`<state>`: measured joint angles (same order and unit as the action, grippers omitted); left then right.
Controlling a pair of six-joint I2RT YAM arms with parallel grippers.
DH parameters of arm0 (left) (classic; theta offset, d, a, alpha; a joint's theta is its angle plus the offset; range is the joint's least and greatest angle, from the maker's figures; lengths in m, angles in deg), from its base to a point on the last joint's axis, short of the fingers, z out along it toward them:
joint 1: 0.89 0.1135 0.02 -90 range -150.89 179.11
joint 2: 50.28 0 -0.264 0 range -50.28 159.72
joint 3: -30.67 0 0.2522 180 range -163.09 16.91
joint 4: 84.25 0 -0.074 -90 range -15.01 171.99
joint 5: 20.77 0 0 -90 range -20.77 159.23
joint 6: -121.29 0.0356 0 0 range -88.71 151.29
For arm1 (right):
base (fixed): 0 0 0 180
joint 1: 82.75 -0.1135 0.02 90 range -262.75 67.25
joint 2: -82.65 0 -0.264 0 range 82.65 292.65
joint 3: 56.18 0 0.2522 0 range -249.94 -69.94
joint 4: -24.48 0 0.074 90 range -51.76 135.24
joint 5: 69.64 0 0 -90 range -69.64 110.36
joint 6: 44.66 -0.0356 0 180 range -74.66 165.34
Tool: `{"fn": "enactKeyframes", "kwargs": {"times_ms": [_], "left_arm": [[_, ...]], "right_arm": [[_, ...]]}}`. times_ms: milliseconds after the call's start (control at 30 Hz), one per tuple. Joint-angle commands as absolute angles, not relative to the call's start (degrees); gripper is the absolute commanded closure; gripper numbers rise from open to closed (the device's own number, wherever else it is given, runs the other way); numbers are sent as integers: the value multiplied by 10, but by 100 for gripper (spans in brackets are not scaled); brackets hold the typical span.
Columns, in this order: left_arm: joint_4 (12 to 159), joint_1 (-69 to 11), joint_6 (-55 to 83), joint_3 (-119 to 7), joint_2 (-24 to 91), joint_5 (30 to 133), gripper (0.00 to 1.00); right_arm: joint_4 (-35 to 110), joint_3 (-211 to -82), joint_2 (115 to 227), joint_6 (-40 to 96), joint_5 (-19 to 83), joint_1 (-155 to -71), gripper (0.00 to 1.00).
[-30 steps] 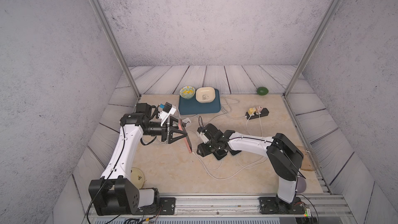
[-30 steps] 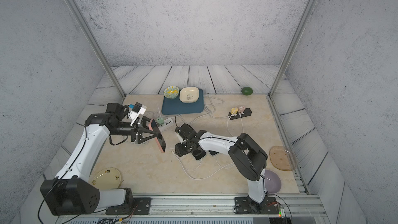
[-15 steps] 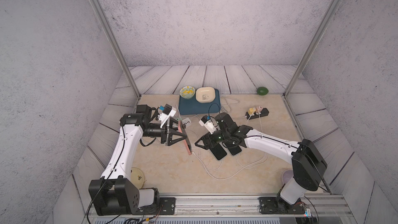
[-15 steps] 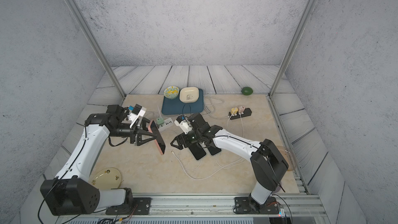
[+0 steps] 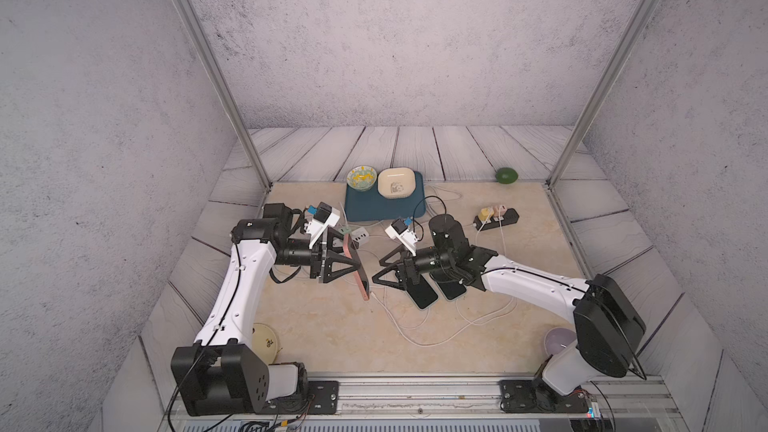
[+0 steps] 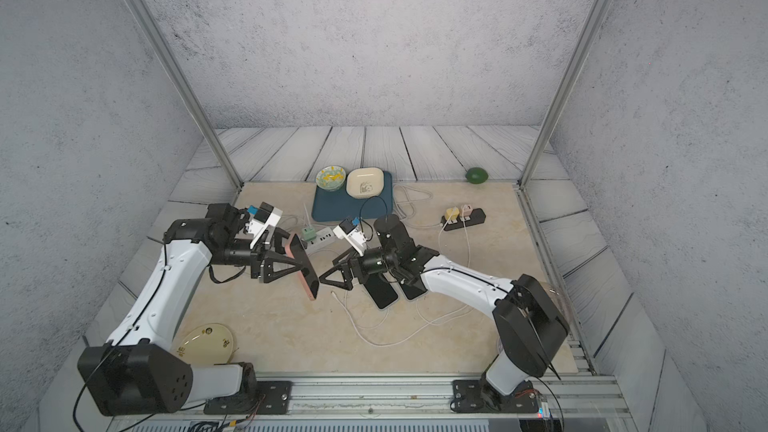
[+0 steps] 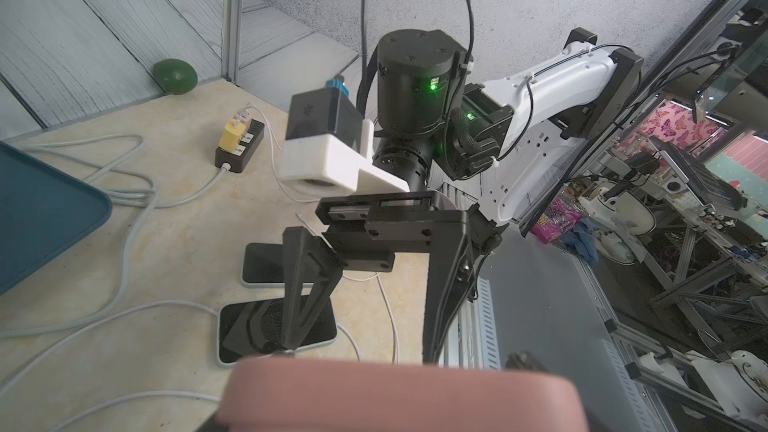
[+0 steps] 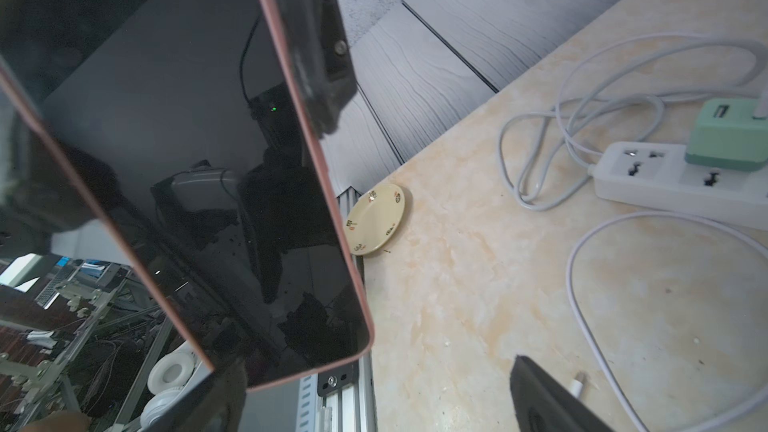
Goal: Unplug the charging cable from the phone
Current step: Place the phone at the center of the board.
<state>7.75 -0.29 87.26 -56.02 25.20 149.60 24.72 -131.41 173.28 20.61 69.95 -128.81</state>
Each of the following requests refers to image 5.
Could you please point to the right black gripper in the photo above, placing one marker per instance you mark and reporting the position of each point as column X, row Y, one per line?
column 405, row 269

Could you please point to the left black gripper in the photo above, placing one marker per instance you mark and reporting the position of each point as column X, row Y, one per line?
column 316, row 261

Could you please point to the pink case phone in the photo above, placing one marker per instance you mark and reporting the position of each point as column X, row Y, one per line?
column 351, row 252

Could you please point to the black phone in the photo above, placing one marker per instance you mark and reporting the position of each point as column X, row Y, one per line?
column 421, row 292

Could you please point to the light green case phone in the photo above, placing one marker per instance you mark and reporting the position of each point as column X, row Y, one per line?
column 450, row 289

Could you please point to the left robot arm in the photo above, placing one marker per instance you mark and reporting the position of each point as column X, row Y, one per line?
column 220, row 373

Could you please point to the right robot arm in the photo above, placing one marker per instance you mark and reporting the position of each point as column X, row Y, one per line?
column 607, row 326

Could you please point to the white power strip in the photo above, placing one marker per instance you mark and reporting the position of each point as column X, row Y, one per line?
column 359, row 236

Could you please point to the blue tray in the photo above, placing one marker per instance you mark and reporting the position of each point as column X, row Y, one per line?
column 371, row 206

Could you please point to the cream square dish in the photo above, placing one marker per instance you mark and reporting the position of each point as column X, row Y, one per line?
column 396, row 183

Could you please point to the patterned small bowl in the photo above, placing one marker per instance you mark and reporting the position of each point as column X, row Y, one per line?
column 362, row 178

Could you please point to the pink charger plug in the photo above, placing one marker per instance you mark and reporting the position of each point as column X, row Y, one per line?
column 499, row 212

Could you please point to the yellow round plate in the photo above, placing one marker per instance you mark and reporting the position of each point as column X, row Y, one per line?
column 265, row 343

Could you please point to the black power strip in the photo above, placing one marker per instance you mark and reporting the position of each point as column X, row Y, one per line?
column 491, row 218

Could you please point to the green avocado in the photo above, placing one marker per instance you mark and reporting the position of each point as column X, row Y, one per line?
column 506, row 175

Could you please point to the purple bowl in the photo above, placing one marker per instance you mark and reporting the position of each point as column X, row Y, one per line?
column 558, row 339

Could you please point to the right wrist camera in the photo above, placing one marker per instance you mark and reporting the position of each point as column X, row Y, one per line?
column 400, row 229

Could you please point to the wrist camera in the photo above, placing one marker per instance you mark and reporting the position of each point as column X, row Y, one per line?
column 321, row 218
column 400, row 229

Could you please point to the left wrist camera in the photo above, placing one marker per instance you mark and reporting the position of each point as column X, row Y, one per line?
column 321, row 218

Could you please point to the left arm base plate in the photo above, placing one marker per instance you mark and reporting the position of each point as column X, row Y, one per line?
column 313, row 398

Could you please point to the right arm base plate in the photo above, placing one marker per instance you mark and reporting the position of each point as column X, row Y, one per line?
column 533, row 396

